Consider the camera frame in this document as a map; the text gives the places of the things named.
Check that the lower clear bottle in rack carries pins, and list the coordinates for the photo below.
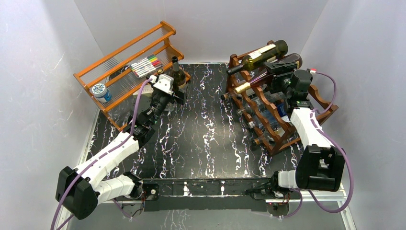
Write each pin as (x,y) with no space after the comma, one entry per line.
(265,134)

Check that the green wine bottle white label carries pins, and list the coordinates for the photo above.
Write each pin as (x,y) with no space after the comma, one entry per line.
(254,59)

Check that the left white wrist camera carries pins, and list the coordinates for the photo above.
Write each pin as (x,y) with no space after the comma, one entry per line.
(162,82)

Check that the brown wooden wine rack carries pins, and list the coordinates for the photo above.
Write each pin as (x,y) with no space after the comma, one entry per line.
(256,92)

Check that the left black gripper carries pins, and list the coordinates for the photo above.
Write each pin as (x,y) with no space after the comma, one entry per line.
(180,98)

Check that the blue label clear bottle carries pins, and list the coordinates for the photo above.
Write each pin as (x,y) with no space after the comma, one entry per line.
(264,111)

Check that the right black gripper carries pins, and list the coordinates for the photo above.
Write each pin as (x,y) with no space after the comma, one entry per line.
(274,67)

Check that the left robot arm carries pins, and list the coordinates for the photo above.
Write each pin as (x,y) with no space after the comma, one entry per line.
(82,188)

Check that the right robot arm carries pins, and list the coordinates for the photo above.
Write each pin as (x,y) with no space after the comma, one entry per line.
(322,163)

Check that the orange wooden shelf rack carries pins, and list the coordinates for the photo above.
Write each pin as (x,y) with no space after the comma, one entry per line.
(114,72)

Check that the pack of coloured markers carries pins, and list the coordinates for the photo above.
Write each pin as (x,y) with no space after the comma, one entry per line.
(146,65)

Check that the small cream box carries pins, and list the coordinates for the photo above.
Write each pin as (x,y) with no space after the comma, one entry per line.
(147,91)

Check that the clear liquor bottle dark label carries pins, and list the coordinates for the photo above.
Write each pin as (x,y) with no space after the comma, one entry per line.
(168,104)

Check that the dark wine bottle silver cap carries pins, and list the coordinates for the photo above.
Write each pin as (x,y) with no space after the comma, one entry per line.
(177,74)

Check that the red wine bottle gold cap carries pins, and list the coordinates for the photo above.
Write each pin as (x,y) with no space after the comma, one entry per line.
(265,76)

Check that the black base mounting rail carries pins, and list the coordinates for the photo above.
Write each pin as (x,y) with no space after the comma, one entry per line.
(213,194)

